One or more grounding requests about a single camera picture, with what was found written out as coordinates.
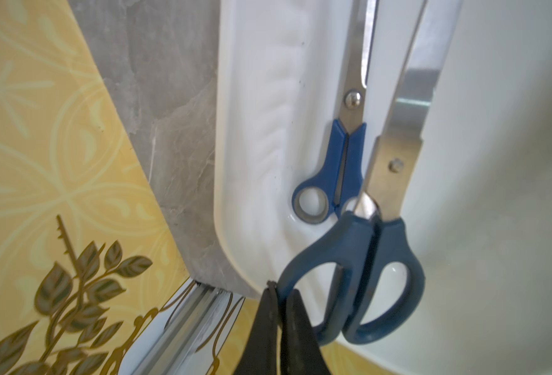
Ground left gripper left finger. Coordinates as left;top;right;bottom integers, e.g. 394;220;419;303
234;281;280;375

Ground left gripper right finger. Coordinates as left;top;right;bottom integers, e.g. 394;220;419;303
280;289;331;375

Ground dark blue handled scissors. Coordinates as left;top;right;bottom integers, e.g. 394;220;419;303
278;1;461;345

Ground light blue handled scissors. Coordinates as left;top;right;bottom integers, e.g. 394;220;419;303
292;1;379;224

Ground white plastic storage box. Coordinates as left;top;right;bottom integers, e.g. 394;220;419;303
214;1;552;374

